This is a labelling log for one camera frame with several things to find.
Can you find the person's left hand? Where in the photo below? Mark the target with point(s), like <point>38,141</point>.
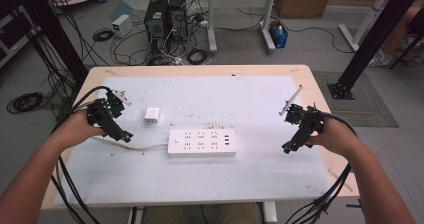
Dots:
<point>75,129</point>

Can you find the small white box device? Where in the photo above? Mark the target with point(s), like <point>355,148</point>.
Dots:
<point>122,24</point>

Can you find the black metal post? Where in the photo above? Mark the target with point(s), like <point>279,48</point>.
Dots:
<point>373,40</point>
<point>53,30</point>

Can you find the person's right hand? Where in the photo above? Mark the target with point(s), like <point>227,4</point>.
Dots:
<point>335,135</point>

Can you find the cardboard box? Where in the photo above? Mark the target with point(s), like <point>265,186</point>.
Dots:
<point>305,0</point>

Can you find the white floor power strip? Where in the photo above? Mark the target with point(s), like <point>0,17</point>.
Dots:
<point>177,61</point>

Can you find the white metal stand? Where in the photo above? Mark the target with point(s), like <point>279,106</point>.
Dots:
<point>366,20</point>

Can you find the white charger plug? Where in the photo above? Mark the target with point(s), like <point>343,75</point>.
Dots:
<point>152,114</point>

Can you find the black computer tower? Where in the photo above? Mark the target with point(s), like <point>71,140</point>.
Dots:
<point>178,17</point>
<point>156,27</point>

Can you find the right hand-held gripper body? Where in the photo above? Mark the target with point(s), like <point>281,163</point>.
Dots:
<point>306,122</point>

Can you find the grey floor mat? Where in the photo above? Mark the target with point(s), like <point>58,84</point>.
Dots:
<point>370,110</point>

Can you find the white table mat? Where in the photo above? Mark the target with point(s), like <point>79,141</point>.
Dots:
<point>200,180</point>

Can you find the light wooden table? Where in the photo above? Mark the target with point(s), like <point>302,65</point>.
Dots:
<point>200,70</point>

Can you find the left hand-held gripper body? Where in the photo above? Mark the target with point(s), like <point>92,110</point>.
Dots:
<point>105,117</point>

